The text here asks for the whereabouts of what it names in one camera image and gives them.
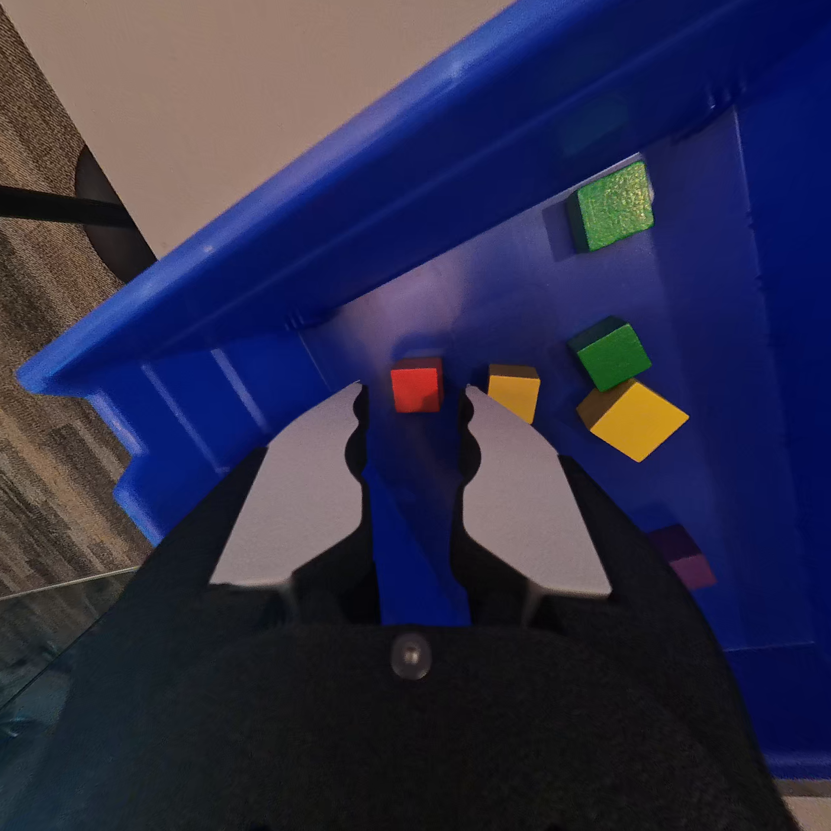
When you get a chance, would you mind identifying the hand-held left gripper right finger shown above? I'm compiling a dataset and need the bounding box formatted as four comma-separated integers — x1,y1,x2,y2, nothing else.
450,383,614,597

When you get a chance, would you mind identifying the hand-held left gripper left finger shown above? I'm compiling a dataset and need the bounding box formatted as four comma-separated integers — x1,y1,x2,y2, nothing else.
208,380,376,590

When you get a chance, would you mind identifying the yellow wooden cube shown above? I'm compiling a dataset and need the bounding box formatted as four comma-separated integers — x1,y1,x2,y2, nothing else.
575,378,690,464
487,364,541,424

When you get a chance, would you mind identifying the red wooden cube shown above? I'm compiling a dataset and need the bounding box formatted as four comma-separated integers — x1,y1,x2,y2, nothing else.
390,356,445,414

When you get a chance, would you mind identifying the purple wooden cube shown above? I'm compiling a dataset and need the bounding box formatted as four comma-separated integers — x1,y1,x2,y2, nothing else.
648,523,718,592

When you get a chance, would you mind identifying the blue plastic bin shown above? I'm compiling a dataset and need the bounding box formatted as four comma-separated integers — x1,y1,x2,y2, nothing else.
16,0,831,780

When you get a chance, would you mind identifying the green wooden cube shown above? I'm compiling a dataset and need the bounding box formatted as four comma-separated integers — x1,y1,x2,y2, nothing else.
567,316,653,393
566,160,655,255

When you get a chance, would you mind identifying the black table leg base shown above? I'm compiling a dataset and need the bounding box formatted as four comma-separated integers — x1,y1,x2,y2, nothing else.
73,144,158,284

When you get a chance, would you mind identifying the black stand leg bar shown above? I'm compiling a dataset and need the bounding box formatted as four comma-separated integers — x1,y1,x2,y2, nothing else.
0,184,139,229

